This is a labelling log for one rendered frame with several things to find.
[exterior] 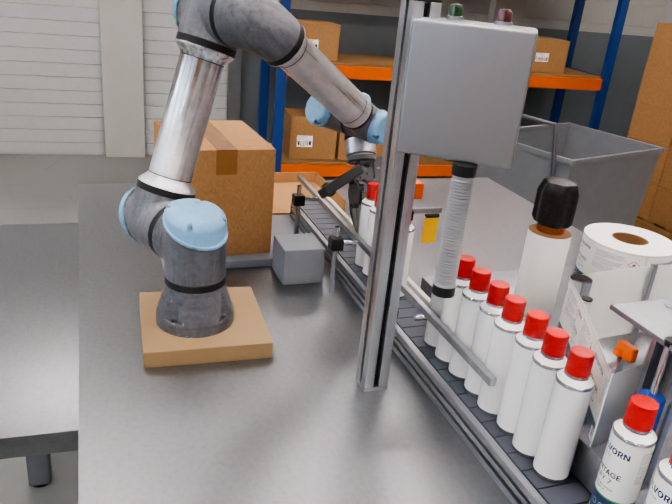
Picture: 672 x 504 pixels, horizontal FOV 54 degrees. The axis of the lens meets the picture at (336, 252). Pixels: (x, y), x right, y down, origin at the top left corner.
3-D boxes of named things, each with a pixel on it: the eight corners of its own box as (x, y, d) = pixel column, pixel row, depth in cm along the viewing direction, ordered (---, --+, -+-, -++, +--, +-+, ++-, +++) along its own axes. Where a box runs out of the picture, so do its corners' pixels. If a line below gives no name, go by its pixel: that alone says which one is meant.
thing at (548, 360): (552, 456, 101) (584, 339, 93) (523, 462, 99) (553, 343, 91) (532, 434, 105) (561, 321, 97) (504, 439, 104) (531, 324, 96)
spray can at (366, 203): (378, 269, 159) (389, 187, 151) (358, 269, 157) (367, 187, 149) (372, 260, 163) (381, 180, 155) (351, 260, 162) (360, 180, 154)
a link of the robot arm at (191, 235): (185, 293, 121) (185, 224, 115) (147, 266, 129) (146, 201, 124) (239, 277, 129) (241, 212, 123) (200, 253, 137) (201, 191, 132)
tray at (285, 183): (344, 212, 209) (346, 200, 207) (263, 215, 200) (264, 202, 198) (315, 182, 234) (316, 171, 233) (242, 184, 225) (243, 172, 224)
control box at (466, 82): (511, 170, 96) (539, 32, 88) (395, 152, 99) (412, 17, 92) (513, 154, 105) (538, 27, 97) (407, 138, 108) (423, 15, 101)
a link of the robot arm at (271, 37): (273, -28, 111) (408, 115, 149) (234, -33, 118) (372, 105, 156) (239, 32, 111) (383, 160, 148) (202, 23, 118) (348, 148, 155)
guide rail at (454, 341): (494, 386, 105) (496, 378, 104) (488, 387, 104) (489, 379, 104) (299, 178, 197) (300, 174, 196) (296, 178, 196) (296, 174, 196)
